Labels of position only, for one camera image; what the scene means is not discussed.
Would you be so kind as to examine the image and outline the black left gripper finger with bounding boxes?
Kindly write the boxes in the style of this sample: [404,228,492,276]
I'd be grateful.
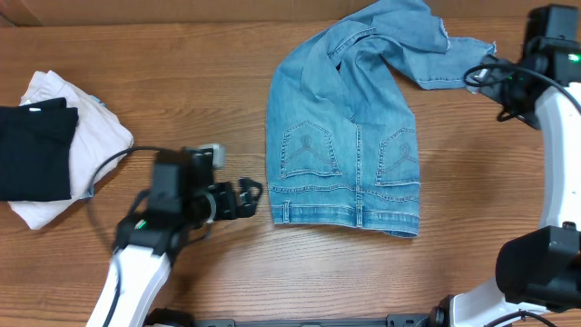
[236,201,258,219]
[239,177,263,203]

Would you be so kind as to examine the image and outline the folded black garment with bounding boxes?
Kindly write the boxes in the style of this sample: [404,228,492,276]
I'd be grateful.
[1,97,79,202]

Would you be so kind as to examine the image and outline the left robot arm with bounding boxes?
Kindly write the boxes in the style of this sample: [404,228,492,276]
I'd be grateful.
[87,144,263,326]

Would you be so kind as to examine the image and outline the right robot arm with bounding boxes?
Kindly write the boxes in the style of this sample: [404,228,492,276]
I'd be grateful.
[386,5,580,326]

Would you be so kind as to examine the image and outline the light blue denim jeans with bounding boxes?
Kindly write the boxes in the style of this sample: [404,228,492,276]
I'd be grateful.
[265,1,496,238]

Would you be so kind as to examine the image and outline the folded cream white garment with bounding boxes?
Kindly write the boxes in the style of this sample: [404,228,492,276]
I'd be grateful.
[9,71,133,230]

